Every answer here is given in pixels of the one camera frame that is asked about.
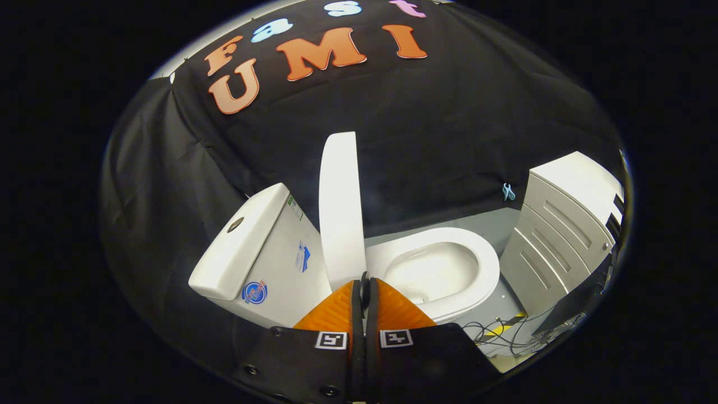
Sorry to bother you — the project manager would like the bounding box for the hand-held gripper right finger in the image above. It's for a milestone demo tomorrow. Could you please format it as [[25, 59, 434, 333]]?
[[366, 277, 503, 403]]

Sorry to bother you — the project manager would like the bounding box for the black backdrop cloth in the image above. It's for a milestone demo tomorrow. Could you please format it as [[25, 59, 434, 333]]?
[[100, 0, 623, 351]]

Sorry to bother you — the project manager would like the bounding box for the tangle of black cables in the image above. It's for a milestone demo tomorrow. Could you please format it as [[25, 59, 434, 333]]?
[[464, 313, 542, 358]]

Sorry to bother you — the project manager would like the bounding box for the white toilet tank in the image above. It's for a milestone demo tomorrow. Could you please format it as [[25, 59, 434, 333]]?
[[188, 182, 333, 329]]

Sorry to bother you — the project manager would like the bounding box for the white toilet bowl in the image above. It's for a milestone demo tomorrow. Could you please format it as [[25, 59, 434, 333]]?
[[363, 226, 501, 325]]

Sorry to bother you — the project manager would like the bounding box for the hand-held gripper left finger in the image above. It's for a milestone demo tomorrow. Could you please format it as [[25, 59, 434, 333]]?
[[233, 279, 366, 403]]

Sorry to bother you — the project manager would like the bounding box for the white cabinet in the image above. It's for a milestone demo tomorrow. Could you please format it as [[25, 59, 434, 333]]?
[[498, 150, 625, 318]]

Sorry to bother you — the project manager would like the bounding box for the yellow black floor tape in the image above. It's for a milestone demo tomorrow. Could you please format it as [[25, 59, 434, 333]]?
[[485, 311, 528, 338]]

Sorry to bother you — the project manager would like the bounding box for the white toilet lid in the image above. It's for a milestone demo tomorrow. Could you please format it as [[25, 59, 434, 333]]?
[[319, 131, 368, 292]]

